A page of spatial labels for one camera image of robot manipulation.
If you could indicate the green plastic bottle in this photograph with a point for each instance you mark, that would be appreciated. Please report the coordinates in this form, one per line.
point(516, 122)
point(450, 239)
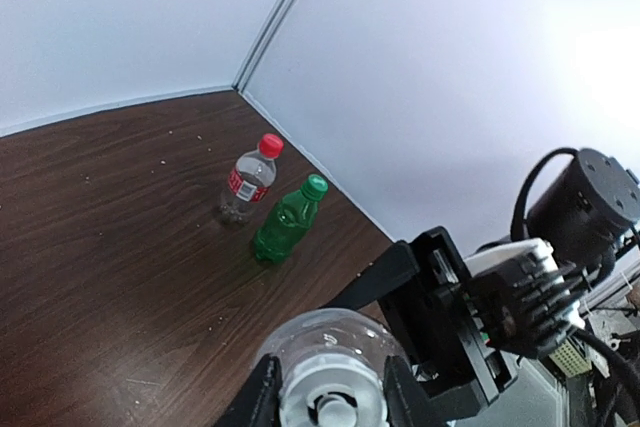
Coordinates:
point(289, 221)

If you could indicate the clear bottle red cap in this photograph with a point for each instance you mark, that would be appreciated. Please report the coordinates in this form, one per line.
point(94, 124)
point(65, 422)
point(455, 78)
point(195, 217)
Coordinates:
point(250, 180)

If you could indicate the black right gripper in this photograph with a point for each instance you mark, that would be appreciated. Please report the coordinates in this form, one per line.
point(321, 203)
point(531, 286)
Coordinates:
point(419, 288)

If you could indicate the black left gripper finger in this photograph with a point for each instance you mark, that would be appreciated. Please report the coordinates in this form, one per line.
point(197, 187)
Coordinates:
point(256, 404)

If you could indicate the white flip bottle cap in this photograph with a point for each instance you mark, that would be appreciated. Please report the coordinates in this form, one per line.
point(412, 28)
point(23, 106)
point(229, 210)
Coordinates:
point(332, 390)

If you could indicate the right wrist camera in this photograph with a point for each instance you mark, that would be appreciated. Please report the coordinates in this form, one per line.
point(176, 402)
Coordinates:
point(526, 303)

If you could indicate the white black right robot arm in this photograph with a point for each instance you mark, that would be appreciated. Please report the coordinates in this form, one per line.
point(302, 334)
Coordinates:
point(583, 214)

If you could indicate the clear plastic bottle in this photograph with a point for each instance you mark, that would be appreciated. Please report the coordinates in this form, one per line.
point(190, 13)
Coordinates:
point(332, 330)

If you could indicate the aluminium corner post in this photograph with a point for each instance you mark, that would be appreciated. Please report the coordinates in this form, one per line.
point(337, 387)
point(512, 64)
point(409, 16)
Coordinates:
point(265, 36)

